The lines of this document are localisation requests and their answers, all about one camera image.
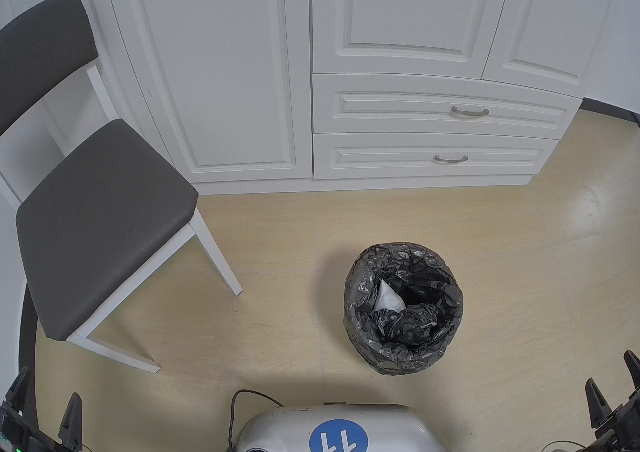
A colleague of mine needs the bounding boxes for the white wardrobe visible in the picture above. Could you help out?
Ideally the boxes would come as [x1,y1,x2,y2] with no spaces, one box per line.
[70,0,621,196]

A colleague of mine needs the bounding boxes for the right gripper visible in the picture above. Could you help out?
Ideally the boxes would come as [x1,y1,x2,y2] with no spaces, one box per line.
[585,349,640,452]

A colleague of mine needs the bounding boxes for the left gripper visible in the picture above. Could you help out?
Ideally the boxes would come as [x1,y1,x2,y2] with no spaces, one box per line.
[0,366,84,452]

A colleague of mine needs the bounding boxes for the black cable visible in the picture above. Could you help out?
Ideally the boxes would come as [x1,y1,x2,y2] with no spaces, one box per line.
[226,388,284,452]

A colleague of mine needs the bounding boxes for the white chair grey cushions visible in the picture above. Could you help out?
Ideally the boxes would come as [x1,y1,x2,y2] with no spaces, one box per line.
[0,0,244,374]

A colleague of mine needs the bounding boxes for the black plastic bag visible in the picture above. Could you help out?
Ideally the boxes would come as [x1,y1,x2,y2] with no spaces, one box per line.
[343,241,464,375]

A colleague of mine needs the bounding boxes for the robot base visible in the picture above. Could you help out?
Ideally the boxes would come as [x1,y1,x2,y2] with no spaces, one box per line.
[235,402,446,452]

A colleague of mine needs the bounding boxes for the black plastic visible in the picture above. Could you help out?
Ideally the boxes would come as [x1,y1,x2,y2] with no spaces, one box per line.
[370,302,442,347]

